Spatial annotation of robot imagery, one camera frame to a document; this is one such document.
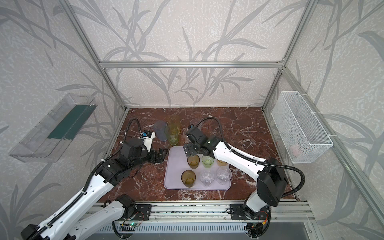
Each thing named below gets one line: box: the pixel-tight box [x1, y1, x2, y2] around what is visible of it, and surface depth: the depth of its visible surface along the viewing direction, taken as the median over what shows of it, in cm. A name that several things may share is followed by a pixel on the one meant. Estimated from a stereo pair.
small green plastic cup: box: [201, 155, 215, 168], surface depth 91 cm
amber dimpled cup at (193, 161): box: [187, 154, 201, 169], surface depth 89 cm
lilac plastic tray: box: [163, 146, 232, 191], surface depth 85 cm
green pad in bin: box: [47, 104, 98, 140], surface depth 69 cm
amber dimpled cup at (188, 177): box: [181, 169, 197, 188], surface depth 80 cm
